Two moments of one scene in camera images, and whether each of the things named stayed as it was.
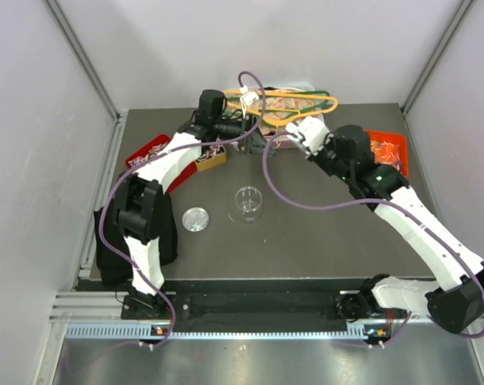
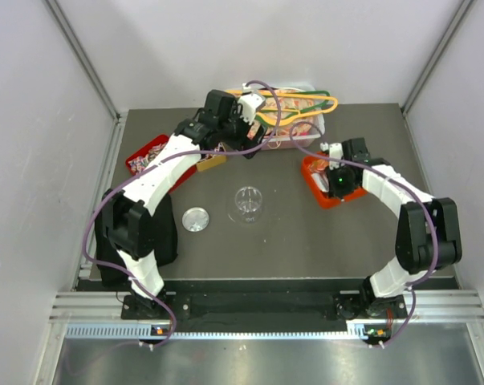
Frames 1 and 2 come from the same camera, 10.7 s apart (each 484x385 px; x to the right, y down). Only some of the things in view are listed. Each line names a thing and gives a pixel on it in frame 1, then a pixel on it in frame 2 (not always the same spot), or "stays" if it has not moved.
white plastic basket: [277, 107] stays
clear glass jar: [249, 200] stays
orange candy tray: [389, 148] → [315, 172]
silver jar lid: [195, 219] stays
